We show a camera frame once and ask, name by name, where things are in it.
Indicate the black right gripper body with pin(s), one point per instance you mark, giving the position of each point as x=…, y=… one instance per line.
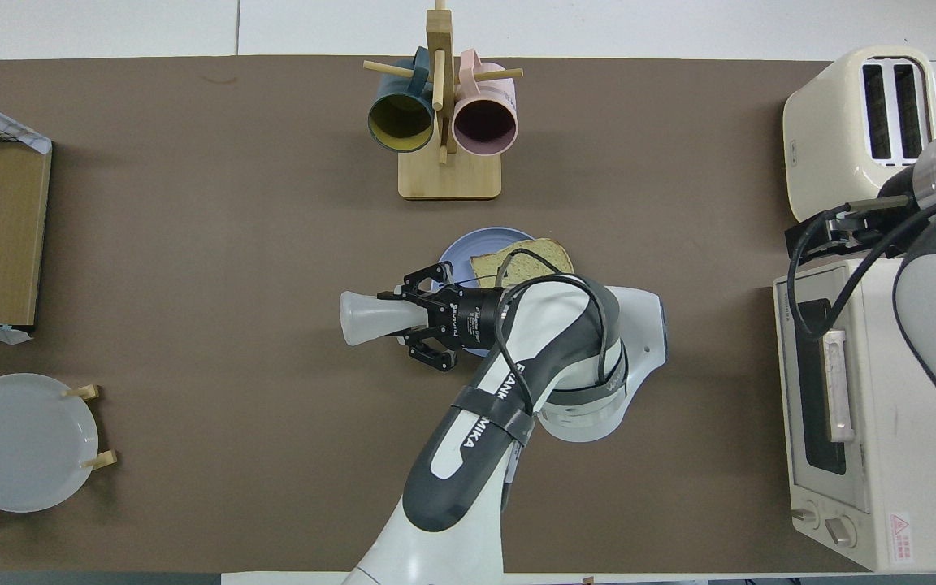
x=890, y=219

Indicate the toasted bread slice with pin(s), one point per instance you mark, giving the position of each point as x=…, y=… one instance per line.
x=533, y=260

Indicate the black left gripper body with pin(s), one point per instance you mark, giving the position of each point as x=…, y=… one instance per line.
x=472, y=318

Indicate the pink ribbed mug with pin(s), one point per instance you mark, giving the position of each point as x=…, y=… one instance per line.
x=484, y=122

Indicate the white squeeze bottle blue cap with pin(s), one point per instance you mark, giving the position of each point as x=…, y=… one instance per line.
x=370, y=318

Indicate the dark teal mug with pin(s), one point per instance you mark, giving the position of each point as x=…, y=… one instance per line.
x=400, y=122

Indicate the brown table mat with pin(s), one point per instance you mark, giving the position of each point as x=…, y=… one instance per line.
x=192, y=325

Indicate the cream two-slot toaster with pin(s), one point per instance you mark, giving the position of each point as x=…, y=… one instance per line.
x=825, y=146

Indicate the white toaster oven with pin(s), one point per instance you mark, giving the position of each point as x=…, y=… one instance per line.
x=866, y=455

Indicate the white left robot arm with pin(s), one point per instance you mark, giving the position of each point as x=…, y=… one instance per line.
x=468, y=455

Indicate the wooden mug tree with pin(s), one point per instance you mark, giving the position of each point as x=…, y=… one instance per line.
x=450, y=175

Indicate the wooden plate rack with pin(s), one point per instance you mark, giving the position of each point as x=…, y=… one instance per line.
x=90, y=392

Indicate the grey plate in rack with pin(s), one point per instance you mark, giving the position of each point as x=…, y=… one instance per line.
x=21, y=443

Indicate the blue round plate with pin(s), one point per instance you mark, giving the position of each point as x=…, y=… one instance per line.
x=456, y=256

